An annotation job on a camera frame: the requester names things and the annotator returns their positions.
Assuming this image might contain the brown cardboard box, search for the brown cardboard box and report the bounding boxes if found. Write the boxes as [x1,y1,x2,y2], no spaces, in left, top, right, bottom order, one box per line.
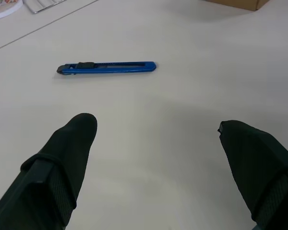
[201,0,270,12]

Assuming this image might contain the white tape roll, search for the white tape roll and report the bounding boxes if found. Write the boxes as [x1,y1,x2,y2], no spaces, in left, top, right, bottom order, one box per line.
[0,0,24,21]

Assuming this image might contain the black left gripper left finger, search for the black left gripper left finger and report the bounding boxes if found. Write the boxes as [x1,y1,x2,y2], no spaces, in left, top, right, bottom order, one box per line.
[0,113,98,230]

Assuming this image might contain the blue utility knife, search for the blue utility knife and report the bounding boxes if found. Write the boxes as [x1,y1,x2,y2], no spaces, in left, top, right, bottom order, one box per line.
[56,61,157,76]

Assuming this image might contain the metal wire rack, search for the metal wire rack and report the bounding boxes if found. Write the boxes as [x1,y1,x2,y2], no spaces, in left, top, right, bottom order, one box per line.
[23,0,72,14]

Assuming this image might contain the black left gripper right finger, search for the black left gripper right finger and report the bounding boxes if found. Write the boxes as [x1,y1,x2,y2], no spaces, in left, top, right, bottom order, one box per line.
[217,120,288,230]

